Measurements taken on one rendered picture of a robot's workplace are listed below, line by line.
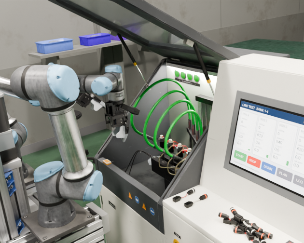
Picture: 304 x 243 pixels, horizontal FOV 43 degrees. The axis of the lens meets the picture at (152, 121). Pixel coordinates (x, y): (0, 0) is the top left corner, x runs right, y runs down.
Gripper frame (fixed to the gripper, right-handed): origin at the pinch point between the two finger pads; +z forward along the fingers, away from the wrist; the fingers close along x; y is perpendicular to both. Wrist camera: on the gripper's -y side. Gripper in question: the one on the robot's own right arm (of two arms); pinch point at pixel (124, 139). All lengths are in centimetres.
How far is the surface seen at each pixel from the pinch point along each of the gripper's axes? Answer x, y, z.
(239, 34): -343, -436, 30
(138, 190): 2.7, -3.0, 27.8
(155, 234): 15.6, -3.0, 46.4
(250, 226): 64, -15, 21
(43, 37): -313, -71, -16
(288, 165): 68, -31, -1
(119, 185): -16.8, -3.0, 33.2
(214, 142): 28.4, -30.3, 1.9
